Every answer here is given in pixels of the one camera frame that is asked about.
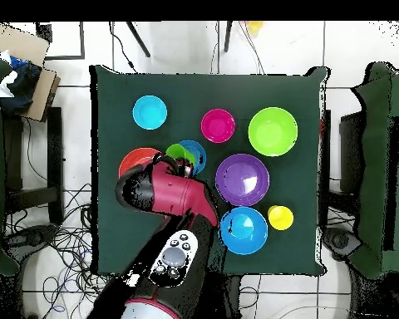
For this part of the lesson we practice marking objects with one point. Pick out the dark green tablecloth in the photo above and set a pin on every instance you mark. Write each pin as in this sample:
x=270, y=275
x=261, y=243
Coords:
x=186, y=90

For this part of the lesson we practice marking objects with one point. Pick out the orange plastic bowl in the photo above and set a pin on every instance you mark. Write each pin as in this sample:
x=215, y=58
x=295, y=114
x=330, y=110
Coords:
x=136, y=159

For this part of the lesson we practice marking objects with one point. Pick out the blue and white cloth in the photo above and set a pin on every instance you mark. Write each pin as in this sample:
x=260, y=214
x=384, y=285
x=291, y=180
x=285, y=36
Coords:
x=23, y=83

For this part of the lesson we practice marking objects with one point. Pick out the yellow plastic cup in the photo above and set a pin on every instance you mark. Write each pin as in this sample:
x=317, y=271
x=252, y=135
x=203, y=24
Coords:
x=280, y=217

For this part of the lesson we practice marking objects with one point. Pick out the green plastic cup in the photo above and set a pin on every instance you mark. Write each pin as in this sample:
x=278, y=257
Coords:
x=178, y=151

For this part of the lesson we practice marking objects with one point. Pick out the large blue plastic bowl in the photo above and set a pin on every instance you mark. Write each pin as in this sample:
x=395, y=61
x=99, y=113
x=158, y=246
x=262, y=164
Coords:
x=245, y=231

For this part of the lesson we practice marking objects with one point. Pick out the black bench frame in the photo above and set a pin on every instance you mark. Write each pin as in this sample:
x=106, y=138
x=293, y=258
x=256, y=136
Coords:
x=54, y=159
x=351, y=153

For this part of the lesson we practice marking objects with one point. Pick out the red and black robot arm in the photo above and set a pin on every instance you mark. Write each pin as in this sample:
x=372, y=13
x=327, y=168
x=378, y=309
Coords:
x=176, y=199

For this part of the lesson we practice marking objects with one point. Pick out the black tripod leg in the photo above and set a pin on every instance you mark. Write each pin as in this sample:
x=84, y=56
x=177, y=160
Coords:
x=138, y=40
x=227, y=36

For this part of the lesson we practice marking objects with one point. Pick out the cardboard box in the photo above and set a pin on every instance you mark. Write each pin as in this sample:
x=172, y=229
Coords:
x=16, y=43

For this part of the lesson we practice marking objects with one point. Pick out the small yellow object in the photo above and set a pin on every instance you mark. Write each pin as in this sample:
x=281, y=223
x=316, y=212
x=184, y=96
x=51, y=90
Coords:
x=255, y=27

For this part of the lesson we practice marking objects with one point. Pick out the large green plastic bowl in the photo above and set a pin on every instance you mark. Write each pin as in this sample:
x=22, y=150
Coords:
x=272, y=131

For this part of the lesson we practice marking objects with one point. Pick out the small dark blue bowl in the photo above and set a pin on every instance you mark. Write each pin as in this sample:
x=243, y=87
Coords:
x=199, y=153

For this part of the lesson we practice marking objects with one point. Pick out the purple plastic bowl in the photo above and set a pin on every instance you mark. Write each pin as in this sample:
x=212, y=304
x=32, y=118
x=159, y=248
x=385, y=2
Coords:
x=242, y=179

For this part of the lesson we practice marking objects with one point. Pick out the small cyan plastic bowl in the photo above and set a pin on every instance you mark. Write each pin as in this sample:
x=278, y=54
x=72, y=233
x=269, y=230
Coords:
x=149, y=111

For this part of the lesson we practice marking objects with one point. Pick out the pink plastic bowl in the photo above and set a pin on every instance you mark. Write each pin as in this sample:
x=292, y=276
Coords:
x=218, y=125

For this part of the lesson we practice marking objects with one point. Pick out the black equipment base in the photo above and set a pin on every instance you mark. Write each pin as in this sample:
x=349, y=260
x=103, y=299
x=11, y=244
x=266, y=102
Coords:
x=339, y=240
x=30, y=236

